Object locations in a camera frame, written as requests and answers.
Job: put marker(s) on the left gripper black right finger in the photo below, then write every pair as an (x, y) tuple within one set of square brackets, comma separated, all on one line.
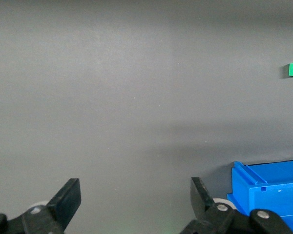
[(210, 219)]

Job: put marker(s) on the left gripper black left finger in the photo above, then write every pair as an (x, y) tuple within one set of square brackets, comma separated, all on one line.
[(63, 202)]

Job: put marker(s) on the blue plastic storage bin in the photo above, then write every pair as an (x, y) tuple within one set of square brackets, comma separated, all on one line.
[(271, 190)]

